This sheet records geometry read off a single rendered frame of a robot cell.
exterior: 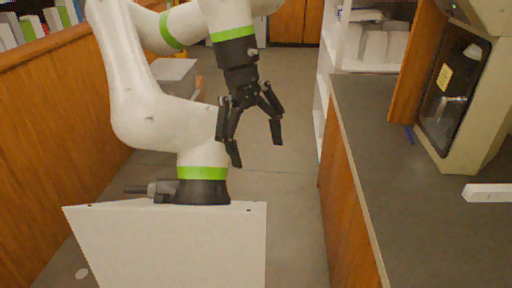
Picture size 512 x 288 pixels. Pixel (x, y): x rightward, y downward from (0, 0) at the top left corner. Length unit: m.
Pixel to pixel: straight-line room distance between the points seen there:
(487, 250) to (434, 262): 0.16
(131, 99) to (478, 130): 1.03
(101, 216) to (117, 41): 0.41
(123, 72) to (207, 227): 0.38
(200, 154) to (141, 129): 0.15
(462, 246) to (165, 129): 0.83
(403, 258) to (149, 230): 0.64
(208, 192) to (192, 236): 0.13
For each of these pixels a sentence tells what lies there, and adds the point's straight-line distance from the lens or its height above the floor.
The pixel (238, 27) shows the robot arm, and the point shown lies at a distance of 0.64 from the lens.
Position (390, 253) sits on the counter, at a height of 0.94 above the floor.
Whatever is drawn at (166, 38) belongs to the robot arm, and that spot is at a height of 1.39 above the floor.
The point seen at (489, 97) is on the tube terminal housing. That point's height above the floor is 1.23.
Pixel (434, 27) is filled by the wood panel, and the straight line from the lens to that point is 1.43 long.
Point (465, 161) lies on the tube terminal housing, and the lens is 1.28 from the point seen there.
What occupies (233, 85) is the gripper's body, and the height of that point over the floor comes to 1.37.
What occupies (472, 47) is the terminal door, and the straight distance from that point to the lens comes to 1.18.
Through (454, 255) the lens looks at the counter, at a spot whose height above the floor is 0.94.
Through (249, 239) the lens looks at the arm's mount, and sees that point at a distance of 0.62.
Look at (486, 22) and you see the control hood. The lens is 1.07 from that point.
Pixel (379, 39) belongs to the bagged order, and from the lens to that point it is 2.35.
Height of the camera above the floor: 1.62
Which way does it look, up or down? 34 degrees down
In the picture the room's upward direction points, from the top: straight up
